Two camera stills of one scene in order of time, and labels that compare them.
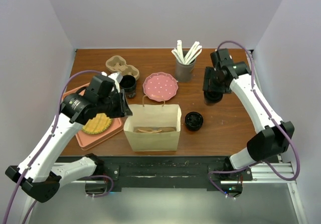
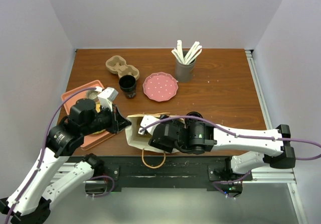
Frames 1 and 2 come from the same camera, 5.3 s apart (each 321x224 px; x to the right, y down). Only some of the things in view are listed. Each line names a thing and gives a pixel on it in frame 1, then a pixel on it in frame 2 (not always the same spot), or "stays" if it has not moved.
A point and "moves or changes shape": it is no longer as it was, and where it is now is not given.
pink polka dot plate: (160, 86) stays
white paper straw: (180, 50) stays
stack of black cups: (128, 83) stays
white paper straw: (194, 52) stays
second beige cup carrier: (117, 64) stays
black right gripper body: (210, 75) → (160, 146)
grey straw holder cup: (184, 72) stays
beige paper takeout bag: (153, 128) moves or changes shape
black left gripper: (124, 109) → (118, 121)
